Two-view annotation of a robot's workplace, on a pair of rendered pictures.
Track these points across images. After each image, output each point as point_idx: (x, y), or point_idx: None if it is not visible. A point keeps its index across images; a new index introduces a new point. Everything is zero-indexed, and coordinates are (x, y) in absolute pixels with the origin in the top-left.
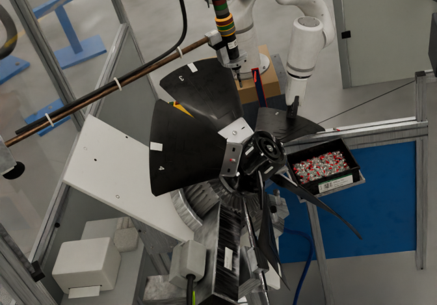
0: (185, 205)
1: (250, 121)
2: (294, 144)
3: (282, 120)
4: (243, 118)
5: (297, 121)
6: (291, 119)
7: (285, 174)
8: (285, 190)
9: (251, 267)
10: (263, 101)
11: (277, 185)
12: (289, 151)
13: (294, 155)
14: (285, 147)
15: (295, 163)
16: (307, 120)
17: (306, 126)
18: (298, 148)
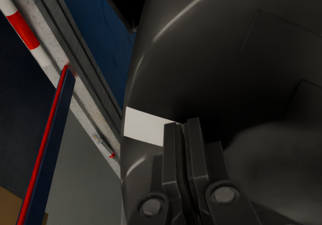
0: None
1: (3, 127)
2: (46, 11)
3: (272, 187)
4: (7, 146)
5: (260, 103)
6: (232, 143)
7: None
8: None
9: None
10: (34, 209)
11: (90, 5)
12: (61, 13)
13: (116, 2)
14: (62, 32)
15: None
16: (177, 30)
17: (319, 28)
18: None
